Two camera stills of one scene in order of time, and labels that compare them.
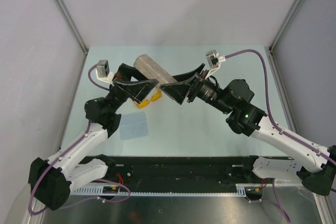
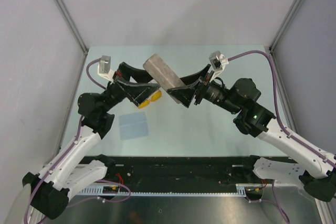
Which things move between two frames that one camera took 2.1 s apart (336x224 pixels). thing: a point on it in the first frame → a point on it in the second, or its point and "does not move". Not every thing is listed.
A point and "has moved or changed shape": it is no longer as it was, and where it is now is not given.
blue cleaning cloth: [133, 125] does not move
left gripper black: [136, 91] does not move
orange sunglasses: [143, 104] does not move
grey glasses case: [151, 70] has moved or changed shape
